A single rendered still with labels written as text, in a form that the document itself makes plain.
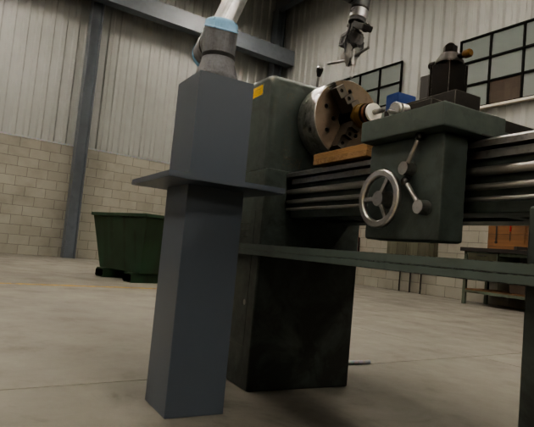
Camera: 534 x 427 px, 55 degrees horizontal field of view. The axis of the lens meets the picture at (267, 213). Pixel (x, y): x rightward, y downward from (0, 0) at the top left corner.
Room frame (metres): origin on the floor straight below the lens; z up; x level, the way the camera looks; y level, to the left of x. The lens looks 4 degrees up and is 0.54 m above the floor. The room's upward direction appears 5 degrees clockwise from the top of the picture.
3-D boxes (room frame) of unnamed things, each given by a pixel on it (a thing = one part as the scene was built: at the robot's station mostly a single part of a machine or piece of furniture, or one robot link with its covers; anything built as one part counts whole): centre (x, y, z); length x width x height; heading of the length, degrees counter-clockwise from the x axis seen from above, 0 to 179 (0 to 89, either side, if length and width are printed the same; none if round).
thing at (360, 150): (1.79, -0.38, 0.88); 0.36 x 0.30 x 0.04; 118
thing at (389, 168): (1.33, -0.36, 0.73); 0.27 x 0.12 x 0.27; 28
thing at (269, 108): (2.36, -0.05, 1.06); 0.59 x 0.48 x 0.39; 28
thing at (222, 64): (1.74, 0.22, 1.15); 0.15 x 0.15 x 0.10
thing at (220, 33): (1.75, 0.22, 1.27); 0.13 x 0.12 x 0.14; 21
